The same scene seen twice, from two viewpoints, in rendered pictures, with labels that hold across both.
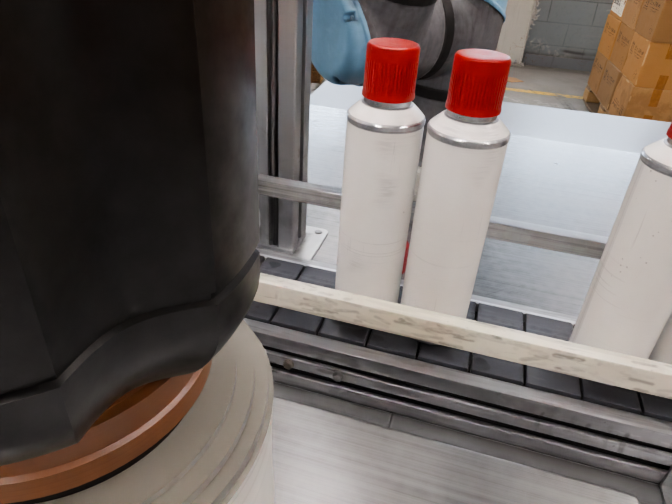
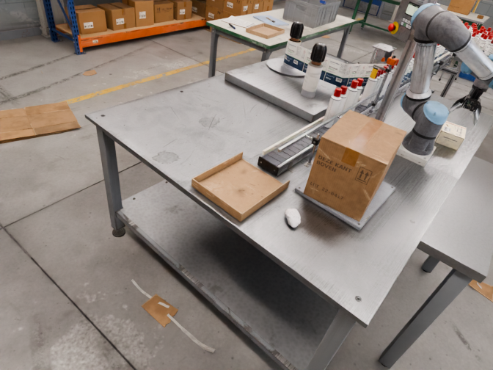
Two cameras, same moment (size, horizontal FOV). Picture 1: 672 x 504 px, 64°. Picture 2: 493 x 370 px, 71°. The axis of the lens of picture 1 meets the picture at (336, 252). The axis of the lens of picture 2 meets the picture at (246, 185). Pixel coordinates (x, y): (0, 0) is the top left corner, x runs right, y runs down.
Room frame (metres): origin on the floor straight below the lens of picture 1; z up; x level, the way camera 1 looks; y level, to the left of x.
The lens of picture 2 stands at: (0.50, -1.91, 1.71)
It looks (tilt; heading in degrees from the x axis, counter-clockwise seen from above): 39 degrees down; 110
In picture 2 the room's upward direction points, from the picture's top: 10 degrees clockwise
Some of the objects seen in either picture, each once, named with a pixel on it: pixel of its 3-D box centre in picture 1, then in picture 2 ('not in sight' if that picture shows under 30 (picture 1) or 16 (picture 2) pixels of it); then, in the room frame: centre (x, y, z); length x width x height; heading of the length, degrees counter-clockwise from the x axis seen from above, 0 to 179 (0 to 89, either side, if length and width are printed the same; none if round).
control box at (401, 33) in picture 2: not in sight; (412, 20); (0.47, 0.14, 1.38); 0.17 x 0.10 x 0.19; 131
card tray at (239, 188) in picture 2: not in sight; (241, 183); (0.12, -0.91, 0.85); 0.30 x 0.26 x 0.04; 76
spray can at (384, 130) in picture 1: (377, 193); (353, 97); (0.35, -0.03, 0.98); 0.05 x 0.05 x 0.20
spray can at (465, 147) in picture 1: (452, 208); (349, 99); (0.33, -0.08, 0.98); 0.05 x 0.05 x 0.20
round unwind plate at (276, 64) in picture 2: not in sight; (288, 67); (-0.17, 0.38, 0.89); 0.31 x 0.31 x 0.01
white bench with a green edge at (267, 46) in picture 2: not in sight; (283, 57); (-0.72, 1.97, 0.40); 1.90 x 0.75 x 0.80; 78
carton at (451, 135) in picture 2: not in sight; (450, 134); (0.91, 0.17, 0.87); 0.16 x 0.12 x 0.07; 85
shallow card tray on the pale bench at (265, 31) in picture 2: not in sight; (265, 30); (-0.74, 1.30, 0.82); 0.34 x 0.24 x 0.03; 84
